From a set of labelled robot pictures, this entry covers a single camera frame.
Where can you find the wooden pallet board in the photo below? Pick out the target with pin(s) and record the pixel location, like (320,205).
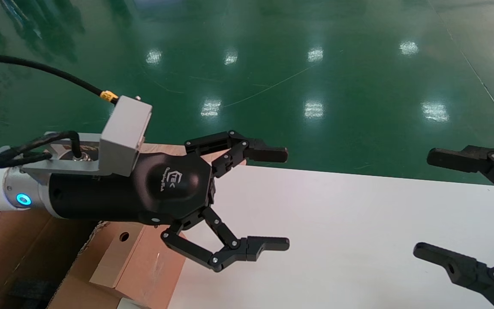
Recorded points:
(170,150)

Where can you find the silver camera mounting bracket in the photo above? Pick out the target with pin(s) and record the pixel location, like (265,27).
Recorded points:
(58,167)

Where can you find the small cardboard box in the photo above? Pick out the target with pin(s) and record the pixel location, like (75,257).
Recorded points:
(152,266)

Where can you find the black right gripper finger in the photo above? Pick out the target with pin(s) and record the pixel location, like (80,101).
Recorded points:
(461,266)
(453,159)

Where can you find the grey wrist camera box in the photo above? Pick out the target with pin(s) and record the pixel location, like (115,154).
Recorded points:
(122,133)

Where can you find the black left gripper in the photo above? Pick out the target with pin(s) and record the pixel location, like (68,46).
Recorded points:
(165,189)

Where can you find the large open cardboard box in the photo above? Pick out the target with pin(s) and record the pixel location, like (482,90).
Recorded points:
(15,257)

